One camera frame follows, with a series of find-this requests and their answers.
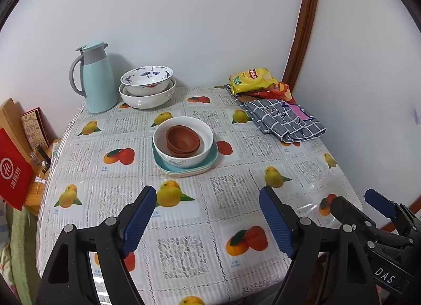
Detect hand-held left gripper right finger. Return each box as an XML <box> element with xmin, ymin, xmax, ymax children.
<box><xmin>259</xmin><ymin>186</ymin><xmax>377</xmax><ymax>305</ymax></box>

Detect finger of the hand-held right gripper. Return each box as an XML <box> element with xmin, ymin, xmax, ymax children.
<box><xmin>330</xmin><ymin>195</ymin><xmax>414</xmax><ymax>247</ymax></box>
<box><xmin>364</xmin><ymin>188</ymin><xmax>421</xmax><ymax>237</ymax></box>

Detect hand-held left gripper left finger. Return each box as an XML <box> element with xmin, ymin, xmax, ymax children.
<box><xmin>36</xmin><ymin>185</ymin><xmax>157</xmax><ymax>305</ymax></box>

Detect light blue square plate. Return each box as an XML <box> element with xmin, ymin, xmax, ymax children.
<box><xmin>152</xmin><ymin>140</ymin><xmax>219</xmax><ymax>170</ymax></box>

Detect pale pink square plate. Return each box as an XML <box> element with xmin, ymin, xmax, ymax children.
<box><xmin>161</xmin><ymin>163</ymin><xmax>214</xmax><ymax>178</ymax></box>

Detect fruit print lace tablecloth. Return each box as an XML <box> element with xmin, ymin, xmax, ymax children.
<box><xmin>36</xmin><ymin>85</ymin><xmax>364</xmax><ymax>305</ymax></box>

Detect white bowl blue leaf print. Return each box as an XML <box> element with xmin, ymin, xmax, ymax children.
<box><xmin>153</xmin><ymin>116</ymin><xmax>215</xmax><ymax>168</ymax></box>

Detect light green square plate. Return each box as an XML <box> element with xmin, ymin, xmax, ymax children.
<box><xmin>157</xmin><ymin>160</ymin><xmax>216</xmax><ymax>174</ymax></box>

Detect small brown bowl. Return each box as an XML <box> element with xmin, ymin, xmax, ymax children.
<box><xmin>166</xmin><ymin>125</ymin><xmax>201</xmax><ymax>148</ymax></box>
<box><xmin>168</xmin><ymin>142</ymin><xmax>201</xmax><ymax>157</ymax></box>

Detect grey checked cloth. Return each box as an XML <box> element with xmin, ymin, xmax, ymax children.
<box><xmin>224</xmin><ymin>84</ymin><xmax>327</xmax><ymax>143</ymax></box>

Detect pink label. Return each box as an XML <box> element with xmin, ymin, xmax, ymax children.
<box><xmin>289</xmin><ymin>102</ymin><xmax>311</xmax><ymax>119</ymax></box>

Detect wooden side table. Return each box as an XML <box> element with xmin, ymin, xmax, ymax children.
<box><xmin>21</xmin><ymin>139</ymin><xmax>63</xmax><ymax>217</ymax></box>

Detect large white bowl grey swirls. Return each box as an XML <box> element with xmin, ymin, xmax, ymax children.
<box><xmin>119</xmin><ymin>78</ymin><xmax>176</xmax><ymax>109</ymax></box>

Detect green cloth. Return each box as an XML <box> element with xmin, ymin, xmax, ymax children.
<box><xmin>0</xmin><ymin>203</ymin><xmax>42</xmax><ymax>305</ymax></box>

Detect white bowl blue red print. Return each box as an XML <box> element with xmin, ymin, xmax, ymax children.
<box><xmin>120</xmin><ymin>65</ymin><xmax>174</xmax><ymax>96</ymax></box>

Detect red snack bag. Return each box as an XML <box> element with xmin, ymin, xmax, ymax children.
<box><xmin>250</xmin><ymin>81</ymin><xmax>293</xmax><ymax>101</ymax></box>

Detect red box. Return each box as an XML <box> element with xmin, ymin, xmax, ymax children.
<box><xmin>0</xmin><ymin>128</ymin><xmax>34</xmax><ymax>211</ymax></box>

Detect light blue thermos jug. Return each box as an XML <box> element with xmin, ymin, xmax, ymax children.
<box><xmin>69</xmin><ymin>41</ymin><xmax>119</xmax><ymax>114</ymax></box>

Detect patterned brown box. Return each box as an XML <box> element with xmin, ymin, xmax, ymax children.
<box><xmin>21</xmin><ymin>107</ymin><xmax>50</xmax><ymax>164</ymax></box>

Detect yellow chip bag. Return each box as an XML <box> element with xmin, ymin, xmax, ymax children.
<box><xmin>229</xmin><ymin>67</ymin><xmax>279</xmax><ymax>95</ymax></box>

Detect wooden board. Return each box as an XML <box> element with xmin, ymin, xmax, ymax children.
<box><xmin>0</xmin><ymin>98</ymin><xmax>32</xmax><ymax>164</ymax></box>

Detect brown wooden door frame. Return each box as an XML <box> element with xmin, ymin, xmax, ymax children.
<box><xmin>282</xmin><ymin>0</ymin><xmax>321</xmax><ymax>95</ymax></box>

